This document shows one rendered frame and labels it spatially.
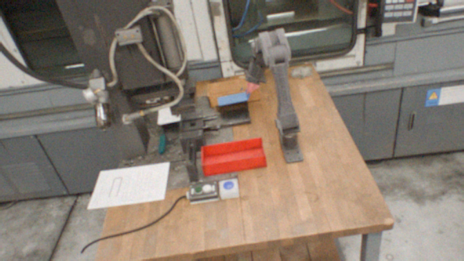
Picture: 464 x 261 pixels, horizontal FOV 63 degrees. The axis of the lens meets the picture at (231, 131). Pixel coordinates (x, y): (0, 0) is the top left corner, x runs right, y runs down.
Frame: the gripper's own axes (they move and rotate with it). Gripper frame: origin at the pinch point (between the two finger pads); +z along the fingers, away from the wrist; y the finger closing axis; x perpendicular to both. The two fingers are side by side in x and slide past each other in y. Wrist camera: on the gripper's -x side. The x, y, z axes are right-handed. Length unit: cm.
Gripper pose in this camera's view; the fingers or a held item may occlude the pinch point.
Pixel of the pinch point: (248, 92)
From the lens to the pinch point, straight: 180.1
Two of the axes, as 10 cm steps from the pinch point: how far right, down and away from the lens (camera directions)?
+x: 1.3, 5.8, -8.1
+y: -9.2, -2.3, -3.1
